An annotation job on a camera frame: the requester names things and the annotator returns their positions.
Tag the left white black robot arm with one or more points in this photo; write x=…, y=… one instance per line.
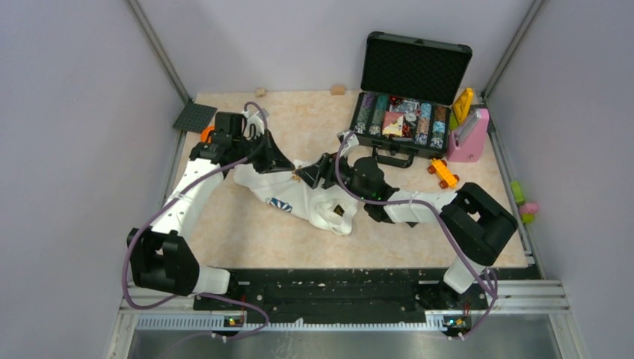
x=158, y=252

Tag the dark grey lego baseplate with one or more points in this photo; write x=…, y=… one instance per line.
x=194, y=118

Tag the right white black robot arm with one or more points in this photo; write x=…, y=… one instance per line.
x=477, y=226

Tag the black mounting base plate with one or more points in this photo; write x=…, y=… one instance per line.
x=343, y=296

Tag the small wooden block right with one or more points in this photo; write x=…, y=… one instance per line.
x=338, y=90

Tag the green pink toy bricks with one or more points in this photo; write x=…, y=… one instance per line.
x=527, y=210

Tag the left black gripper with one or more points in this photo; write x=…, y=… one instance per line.
x=273, y=160

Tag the small wooden block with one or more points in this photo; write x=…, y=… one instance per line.
x=338, y=90
x=260, y=92

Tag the small wooden block left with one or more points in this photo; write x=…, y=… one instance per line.
x=260, y=92

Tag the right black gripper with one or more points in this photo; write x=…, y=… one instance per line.
x=324, y=168

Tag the white t-shirt garment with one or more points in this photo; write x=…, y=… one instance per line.
x=329, y=209

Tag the yellow orange toy piece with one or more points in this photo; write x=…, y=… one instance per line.
x=446, y=179

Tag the black open poker chip case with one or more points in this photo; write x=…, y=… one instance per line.
x=407, y=87

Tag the pink box with grey lid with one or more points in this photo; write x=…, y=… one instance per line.
x=466, y=142

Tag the yellow toy block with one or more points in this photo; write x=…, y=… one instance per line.
x=462, y=104

